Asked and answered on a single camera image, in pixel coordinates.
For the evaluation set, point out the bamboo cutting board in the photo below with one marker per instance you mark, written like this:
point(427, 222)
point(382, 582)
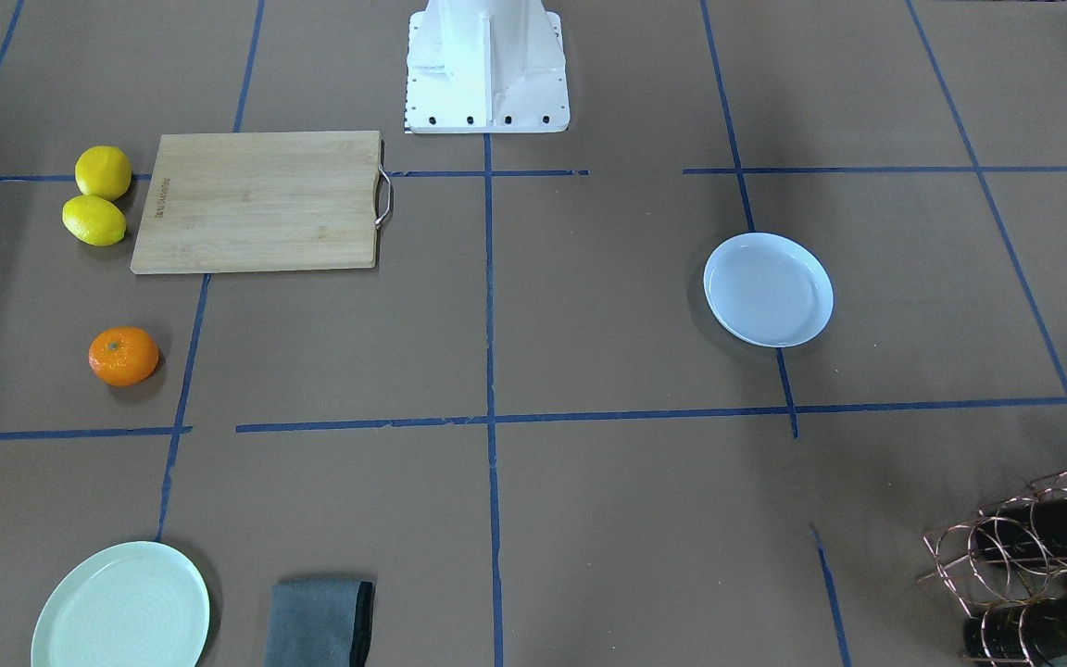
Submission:
point(231, 202)

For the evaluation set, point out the pale green plate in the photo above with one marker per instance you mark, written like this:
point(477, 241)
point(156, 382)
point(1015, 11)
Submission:
point(139, 603)

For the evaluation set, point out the copper wire bottle rack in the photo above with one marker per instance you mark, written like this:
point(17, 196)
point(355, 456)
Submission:
point(1007, 568)

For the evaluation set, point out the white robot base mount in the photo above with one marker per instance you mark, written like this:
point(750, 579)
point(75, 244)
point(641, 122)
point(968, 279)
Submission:
point(486, 66)

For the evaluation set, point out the lower yellow lemon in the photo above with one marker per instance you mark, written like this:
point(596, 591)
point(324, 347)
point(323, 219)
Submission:
point(93, 220)

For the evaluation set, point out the upper yellow lemon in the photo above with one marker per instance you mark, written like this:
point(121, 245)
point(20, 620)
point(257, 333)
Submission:
point(104, 171)

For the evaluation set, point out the dark green wine bottle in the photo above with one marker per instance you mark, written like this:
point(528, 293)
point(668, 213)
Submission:
point(1033, 533)
point(1031, 634)

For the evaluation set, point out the light blue plate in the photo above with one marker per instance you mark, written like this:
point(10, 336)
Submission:
point(768, 290)

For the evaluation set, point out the folded grey cloth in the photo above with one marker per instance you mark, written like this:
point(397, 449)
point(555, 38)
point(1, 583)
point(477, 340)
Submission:
point(319, 622)

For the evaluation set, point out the orange mandarin fruit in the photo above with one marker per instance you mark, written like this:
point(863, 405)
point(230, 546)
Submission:
point(123, 356)

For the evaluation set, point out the yellow lemon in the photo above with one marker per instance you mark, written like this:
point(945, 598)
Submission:
point(104, 171)
point(93, 220)

